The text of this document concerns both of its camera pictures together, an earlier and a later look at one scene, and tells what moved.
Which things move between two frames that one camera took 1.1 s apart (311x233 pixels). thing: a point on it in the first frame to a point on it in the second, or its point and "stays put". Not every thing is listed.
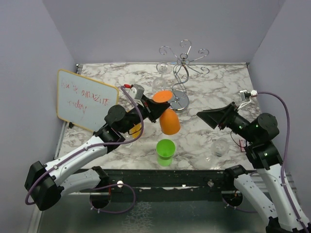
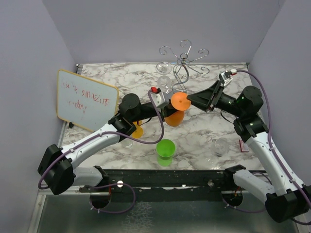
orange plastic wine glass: (169, 121) to (180, 102)
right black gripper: (221, 116) to (203, 99)
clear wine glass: (219, 147) stays put
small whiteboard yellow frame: (83, 102) stays put
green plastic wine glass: (165, 149) stays put
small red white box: (242, 143) stays put
